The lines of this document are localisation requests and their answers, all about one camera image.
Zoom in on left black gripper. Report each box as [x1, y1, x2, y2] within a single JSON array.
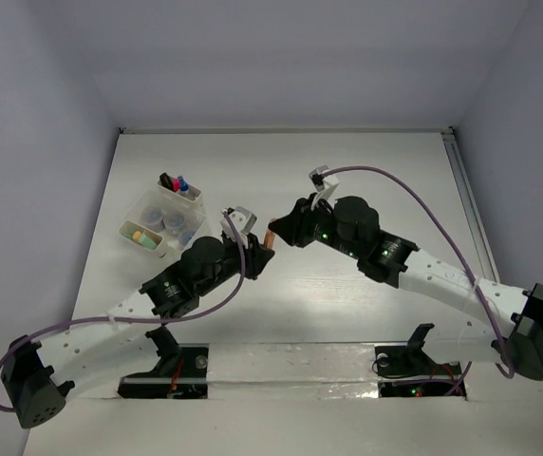
[[195, 231, 272, 296]]

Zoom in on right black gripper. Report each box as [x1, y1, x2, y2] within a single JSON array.
[[269, 195, 362, 260]]

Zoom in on orange highlighter pen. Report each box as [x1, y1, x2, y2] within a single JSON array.
[[263, 218, 275, 250]]

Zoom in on paperclip jar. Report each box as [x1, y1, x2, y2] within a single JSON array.
[[163, 212, 186, 236], [140, 205, 165, 233]]

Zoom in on green marker cap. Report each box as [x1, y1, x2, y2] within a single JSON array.
[[138, 232, 158, 251]]

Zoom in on clear blue spray bottle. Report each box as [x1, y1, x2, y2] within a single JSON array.
[[177, 176, 190, 197]]

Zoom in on pink black highlighter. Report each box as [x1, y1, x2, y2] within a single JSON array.
[[159, 173, 180, 193]]

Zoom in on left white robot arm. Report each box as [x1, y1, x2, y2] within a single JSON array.
[[1, 234, 274, 429]]

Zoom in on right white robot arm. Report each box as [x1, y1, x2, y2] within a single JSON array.
[[269, 196, 543, 381]]

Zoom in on white perforated organizer box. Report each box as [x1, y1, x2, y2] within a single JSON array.
[[118, 174, 210, 260]]

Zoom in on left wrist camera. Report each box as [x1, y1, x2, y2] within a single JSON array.
[[220, 206, 257, 243]]

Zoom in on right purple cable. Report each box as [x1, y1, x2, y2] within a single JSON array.
[[321, 165, 515, 398]]

